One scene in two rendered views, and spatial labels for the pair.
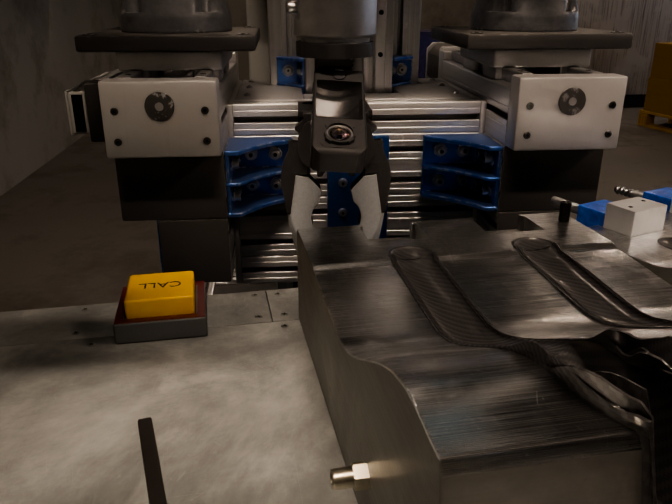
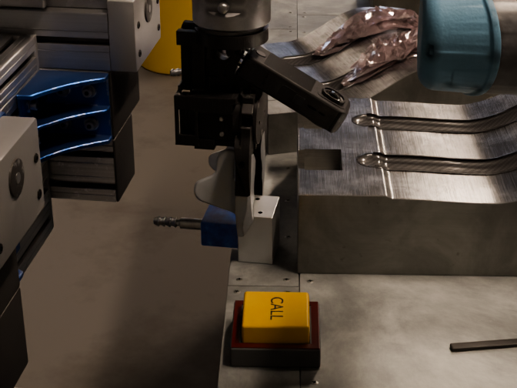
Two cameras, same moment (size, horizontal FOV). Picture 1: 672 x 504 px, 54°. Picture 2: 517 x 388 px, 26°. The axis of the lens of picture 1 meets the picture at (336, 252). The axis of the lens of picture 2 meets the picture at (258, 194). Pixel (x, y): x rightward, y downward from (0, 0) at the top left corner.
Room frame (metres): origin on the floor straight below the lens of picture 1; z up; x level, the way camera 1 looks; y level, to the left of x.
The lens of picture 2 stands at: (0.38, 1.00, 1.38)
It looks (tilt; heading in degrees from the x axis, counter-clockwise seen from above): 26 degrees down; 283
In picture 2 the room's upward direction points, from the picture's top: straight up
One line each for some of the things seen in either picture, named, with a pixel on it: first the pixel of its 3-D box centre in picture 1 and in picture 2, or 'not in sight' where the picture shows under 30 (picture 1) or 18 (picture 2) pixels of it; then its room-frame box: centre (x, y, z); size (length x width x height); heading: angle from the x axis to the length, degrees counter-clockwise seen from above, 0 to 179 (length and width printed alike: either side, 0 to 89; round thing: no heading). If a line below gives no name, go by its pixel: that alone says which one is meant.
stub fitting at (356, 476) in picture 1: (349, 477); not in sight; (0.29, -0.01, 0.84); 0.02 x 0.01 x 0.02; 101
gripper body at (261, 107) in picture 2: (334, 106); (225, 84); (0.64, 0.00, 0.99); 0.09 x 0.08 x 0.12; 3
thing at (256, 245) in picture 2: not in sight; (214, 225); (0.65, 0.00, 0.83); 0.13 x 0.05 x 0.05; 3
